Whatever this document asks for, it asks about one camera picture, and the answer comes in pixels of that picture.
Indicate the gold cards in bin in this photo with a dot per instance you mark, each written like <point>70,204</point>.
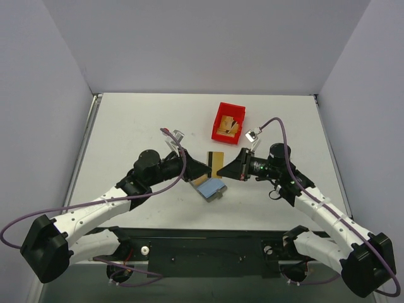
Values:
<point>228,126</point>

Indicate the grey card holder wallet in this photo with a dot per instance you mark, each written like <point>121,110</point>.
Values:
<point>211,190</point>

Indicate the gold card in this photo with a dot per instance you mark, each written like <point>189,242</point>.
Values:
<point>215,160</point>
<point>199,181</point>

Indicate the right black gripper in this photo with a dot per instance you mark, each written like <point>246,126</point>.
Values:
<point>245,164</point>

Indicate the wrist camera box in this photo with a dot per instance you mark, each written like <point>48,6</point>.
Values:
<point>253,137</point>
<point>173,139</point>

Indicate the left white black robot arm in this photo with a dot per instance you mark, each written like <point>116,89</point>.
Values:
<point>52,244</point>

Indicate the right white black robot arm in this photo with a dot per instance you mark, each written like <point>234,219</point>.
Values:
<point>365,261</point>

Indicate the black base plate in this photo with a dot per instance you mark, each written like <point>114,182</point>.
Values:
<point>182,253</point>

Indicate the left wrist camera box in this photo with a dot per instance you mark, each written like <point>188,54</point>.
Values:
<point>173,139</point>

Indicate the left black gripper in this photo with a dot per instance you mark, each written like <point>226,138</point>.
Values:
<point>185,164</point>

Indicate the red plastic bin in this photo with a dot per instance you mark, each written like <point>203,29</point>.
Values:
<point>226,109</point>

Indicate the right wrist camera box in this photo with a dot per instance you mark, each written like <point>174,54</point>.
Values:
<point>253,137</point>

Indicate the aluminium table frame rail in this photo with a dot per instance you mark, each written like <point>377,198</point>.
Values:
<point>37,286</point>

